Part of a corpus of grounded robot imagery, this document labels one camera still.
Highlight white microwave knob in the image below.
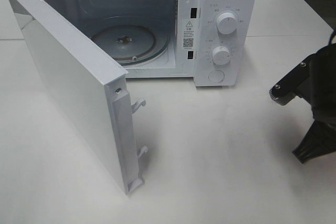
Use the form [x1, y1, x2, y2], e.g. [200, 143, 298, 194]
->
[212, 46, 231, 66]
[215, 10, 238, 35]

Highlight white microwave oven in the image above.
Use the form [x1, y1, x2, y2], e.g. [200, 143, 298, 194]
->
[45, 0, 255, 87]

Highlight round microwave door button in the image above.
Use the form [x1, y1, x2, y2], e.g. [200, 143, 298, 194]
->
[208, 70, 225, 83]

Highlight white microwave door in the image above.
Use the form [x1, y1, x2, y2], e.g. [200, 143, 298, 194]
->
[9, 0, 148, 194]

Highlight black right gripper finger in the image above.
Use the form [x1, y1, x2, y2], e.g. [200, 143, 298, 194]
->
[292, 120, 335, 164]

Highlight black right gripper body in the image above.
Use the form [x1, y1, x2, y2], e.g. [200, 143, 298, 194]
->
[296, 45, 335, 130]

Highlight black cable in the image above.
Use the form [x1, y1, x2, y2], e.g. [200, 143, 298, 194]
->
[327, 28, 336, 46]

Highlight white warning label sticker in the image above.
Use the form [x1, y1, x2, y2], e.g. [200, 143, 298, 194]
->
[182, 19, 196, 49]

